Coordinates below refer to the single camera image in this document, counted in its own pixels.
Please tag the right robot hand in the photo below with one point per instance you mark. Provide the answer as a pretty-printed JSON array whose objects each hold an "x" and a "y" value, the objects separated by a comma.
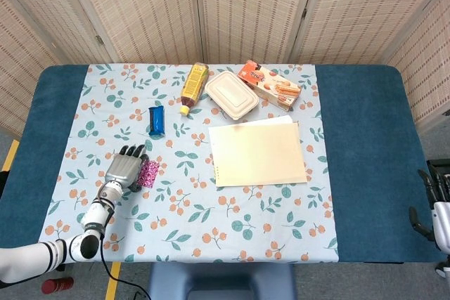
[{"x": 442, "y": 222}]

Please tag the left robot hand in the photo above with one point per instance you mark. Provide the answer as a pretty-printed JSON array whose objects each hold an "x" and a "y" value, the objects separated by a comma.
[{"x": 123, "y": 170}]

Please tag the pink patterned packet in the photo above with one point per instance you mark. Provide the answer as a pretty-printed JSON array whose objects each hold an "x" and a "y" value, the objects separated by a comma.
[{"x": 150, "y": 173}]

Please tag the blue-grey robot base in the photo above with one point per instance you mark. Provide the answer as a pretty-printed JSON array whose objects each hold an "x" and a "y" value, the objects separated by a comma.
[{"x": 221, "y": 279}]

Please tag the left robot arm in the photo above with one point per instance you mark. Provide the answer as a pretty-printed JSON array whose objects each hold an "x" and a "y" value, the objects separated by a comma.
[{"x": 95, "y": 215}]

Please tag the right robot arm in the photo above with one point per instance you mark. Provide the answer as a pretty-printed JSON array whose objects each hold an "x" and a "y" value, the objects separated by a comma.
[{"x": 443, "y": 265}]

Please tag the black equipment box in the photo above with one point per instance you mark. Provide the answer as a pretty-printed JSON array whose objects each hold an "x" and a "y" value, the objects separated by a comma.
[{"x": 439, "y": 164}]

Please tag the blue snack pack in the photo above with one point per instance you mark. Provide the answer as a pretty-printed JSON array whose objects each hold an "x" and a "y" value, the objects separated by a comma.
[{"x": 156, "y": 121}]

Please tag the floral tablecloth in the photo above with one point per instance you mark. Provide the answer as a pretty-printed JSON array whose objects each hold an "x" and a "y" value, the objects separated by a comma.
[{"x": 197, "y": 208}]

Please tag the tea bottle with yellow label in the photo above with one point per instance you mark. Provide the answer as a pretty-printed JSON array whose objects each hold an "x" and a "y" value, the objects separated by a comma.
[{"x": 193, "y": 85}]

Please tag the teal table cover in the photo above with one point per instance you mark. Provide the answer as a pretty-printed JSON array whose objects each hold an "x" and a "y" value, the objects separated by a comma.
[{"x": 369, "y": 138}]

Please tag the yellow floor tape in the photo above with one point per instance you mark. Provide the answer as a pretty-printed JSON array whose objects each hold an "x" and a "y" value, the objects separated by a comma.
[
  {"x": 10, "y": 156},
  {"x": 113, "y": 289}
]

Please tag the brass screen hinge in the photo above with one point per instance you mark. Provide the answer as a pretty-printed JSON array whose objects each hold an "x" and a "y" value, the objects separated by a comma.
[
  {"x": 100, "y": 40},
  {"x": 304, "y": 12}
]

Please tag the red cylinder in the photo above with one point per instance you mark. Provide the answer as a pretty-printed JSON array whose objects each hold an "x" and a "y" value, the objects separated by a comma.
[{"x": 58, "y": 285}]

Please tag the beige lidded lunch box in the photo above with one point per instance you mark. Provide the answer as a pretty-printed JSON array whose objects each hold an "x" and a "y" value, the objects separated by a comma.
[{"x": 232, "y": 94}]

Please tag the woven folding screen panel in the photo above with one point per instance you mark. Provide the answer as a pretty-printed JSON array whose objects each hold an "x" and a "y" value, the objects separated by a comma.
[
  {"x": 358, "y": 8},
  {"x": 52, "y": 5},
  {"x": 21, "y": 50},
  {"x": 429, "y": 68},
  {"x": 147, "y": 8},
  {"x": 249, "y": 8}
]

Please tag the white paper sheets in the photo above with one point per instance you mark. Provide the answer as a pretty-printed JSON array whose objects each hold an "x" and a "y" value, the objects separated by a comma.
[{"x": 277, "y": 119}]

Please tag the orange biscuit box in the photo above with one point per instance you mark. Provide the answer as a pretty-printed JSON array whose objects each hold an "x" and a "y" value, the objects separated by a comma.
[{"x": 270, "y": 84}]

